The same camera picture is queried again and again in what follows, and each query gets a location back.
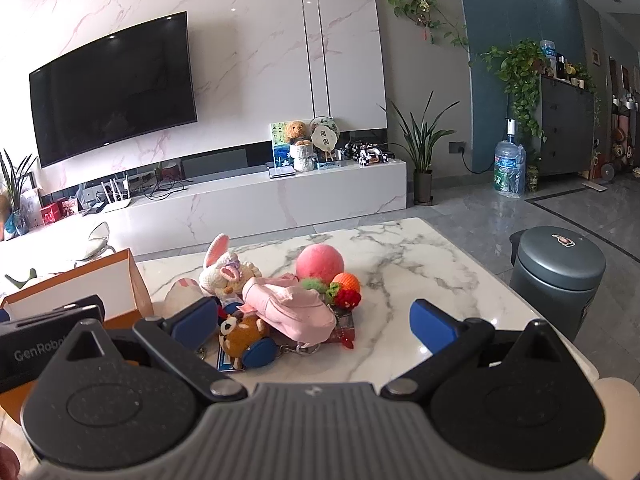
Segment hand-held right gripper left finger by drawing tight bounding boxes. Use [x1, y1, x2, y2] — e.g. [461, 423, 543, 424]
[50, 297, 248, 403]

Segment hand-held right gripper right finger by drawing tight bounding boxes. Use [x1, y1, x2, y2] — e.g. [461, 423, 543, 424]
[380, 299, 583, 402]

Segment brown dog plush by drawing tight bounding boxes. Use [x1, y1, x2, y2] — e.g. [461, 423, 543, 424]
[218, 314, 278, 372]

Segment blue and white card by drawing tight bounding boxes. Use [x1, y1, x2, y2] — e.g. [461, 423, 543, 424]
[216, 347, 247, 374]

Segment white crochet bunny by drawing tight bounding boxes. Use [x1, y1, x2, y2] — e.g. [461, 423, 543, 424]
[199, 233, 263, 306]

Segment orange cardboard box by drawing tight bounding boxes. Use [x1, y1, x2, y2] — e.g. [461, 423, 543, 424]
[0, 247, 154, 333]

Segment red patterned packet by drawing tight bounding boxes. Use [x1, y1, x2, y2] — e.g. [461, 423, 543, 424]
[322, 310, 358, 350]

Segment red crochet strawberry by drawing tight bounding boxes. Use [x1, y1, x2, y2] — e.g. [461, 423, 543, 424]
[332, 287, 362, 309]

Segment orange crochet fruit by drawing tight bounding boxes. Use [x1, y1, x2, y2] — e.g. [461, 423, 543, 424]
[331, 272, 362, 293]

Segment pink fabric backpack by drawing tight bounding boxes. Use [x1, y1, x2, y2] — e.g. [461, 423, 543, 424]
[241, 274, 337, 345]

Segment metal key ring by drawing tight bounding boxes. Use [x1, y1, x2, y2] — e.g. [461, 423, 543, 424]
[277, 340, 323, 357]

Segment green crochet piece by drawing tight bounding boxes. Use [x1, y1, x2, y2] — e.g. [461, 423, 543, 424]
[301, 277, 342, 306]

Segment pink plush ball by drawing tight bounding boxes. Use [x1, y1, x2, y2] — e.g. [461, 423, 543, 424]
[295, 244, 346, 286]

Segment green plastic toy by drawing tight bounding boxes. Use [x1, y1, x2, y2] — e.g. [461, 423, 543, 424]
[4, 268, 39, 290]

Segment white swivel stool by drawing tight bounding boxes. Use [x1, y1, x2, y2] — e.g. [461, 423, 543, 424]
[72, 221, 116, 268]

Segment orchid plant in blue vase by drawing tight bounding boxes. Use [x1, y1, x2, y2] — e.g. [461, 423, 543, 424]
[0, 149, 38, 236]

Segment white marble television console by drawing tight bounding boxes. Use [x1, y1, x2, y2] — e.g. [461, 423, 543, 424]
[0, 157, 408, 261]

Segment grey round trash bin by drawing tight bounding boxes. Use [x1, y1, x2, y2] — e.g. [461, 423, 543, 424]
[509, 226, 607, 343]

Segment tall plant in dark pot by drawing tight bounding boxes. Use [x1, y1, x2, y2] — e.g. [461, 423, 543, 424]
[380, 92, 458, 206]

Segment white router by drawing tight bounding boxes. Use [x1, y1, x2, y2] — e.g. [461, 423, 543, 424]
[97, 175, 133, 208]

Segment white paper bag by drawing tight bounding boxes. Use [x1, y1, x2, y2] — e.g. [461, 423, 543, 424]
[21, 187, 43, 228]

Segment blue water jug with pump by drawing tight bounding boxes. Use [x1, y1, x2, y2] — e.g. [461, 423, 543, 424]
[494, 117, 527, 198]

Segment black and white toy set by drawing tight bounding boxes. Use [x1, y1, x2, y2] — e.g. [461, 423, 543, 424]
[350, 142, 396, 165]

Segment blue green canvas painting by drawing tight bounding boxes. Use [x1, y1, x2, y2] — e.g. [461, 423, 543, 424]
[270, 121, 301, 168]

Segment teddy bear in white pot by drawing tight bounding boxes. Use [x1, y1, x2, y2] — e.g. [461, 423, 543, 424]
[291, 141, 317, 173]

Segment beige chair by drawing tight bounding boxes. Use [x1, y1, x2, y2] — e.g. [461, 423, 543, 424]
[592, 377, 640, 466]

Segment brown teddy bear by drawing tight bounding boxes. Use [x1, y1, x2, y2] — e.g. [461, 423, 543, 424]
[284, 120, 310, 147]

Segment round paper fan on stand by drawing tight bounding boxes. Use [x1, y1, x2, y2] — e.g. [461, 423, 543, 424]
[310, 116, 340, 163]

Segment dark grey cabinet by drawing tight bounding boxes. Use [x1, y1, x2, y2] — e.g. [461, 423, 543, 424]
[537, 75, 597, 177]

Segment black curved television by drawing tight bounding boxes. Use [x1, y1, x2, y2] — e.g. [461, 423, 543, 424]
[29, 11, 198, 169]

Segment trailing pothos plant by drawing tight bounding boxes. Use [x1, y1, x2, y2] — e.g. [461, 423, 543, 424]
[470, 39, 551, 141]

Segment clear water bottle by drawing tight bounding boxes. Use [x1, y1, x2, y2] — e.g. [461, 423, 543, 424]
[539, 40, 558, 76]

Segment hanging ivy plant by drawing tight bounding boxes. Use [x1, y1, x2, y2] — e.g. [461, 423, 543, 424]
[389, 0, 471, 51]

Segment black cables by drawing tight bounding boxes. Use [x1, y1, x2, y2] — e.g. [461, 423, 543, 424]
[145, 175, 191, 198]

